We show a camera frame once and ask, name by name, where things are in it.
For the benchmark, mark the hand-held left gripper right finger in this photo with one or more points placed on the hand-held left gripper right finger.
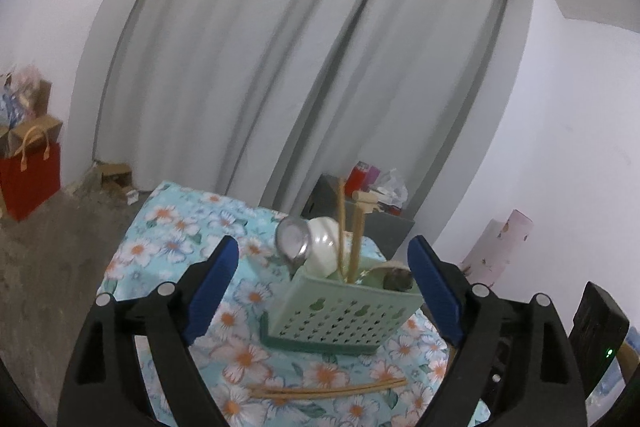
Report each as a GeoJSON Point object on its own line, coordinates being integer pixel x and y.
{"type": "Point", "coordinates": [437, 292]}

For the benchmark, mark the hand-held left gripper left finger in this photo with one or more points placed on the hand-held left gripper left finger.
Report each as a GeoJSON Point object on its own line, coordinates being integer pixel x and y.
{"type": "Point", "coordinates": [210, 292]}

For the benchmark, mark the metal spoon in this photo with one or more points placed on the metal spoon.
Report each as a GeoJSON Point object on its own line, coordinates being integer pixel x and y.
{"type": "Point", "coordinates": [399, 282]}
{"type": "Point", "coordinates": [292, 239]}

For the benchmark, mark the green perforated utensil holder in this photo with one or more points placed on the green perforated utensil holder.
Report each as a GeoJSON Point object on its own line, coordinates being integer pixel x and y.
{"type": "Point", "coordinates": [340, 317]}

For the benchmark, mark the bunch of wooden chopsticks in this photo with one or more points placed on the bunch of wooden chopsticks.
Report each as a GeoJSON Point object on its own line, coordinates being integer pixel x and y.
{"type": "Point", "coordinates": [325, 389]}

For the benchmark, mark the wooden framed dark chair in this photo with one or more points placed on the wooden framed dark chair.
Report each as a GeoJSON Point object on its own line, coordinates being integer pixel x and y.
{"type": "Point", "coordinates": [631, 364]}

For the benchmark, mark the blue floral blanket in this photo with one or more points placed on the blue floral blanket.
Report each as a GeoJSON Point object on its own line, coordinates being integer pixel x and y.
{"type": "Point", "coordinates": [160, 247]}

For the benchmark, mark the pink rolled paper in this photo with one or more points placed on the pink rolled paper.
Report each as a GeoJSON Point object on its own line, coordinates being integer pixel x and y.
{"type": "Point", "coordinates": [497, 242]}

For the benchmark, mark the brown paper roll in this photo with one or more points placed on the brown paper roll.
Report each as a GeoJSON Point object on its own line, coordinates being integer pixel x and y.
{"type": "Point", "coordinates": [369, 199]}

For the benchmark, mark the purple cup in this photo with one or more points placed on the purple cup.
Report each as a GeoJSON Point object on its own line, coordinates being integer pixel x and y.
{"type": "Point", "coordinates": [374, 175]}

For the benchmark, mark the red thermos bottle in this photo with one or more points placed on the red thermos bottle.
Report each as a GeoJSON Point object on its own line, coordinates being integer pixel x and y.
{"type": "Point", "coordinates": [361, 177]}

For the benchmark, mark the grey cabinet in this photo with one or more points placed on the grey cabinet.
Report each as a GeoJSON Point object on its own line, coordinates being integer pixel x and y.
{"type": "Point", "coordinates": [325, 202]}

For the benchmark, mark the small cardboard box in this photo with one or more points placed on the small cardboard box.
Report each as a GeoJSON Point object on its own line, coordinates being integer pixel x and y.
{"type": "Point", "coordinates": [116, 177]}

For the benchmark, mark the red gift bag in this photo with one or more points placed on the red gift bag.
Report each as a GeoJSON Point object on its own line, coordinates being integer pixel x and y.
{"type": "Point", "coordinates": [30, 182]}

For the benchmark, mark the grey curtain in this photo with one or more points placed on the grey curtain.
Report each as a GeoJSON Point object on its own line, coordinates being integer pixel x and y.
{"type": "Point", "coordinates": [400, 82]}
{"type": "Point", "coordinates": [225, 57]}

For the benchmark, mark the brown cardboard box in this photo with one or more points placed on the brown cardboard box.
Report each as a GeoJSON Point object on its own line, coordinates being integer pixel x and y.
{"type": "Point", "coordinates": [42, 112]}

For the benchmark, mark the blue white plastic bag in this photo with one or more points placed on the blue white plastic bag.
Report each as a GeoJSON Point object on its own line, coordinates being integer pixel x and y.
{"type": "Point", "coordinates": [7, 107]}

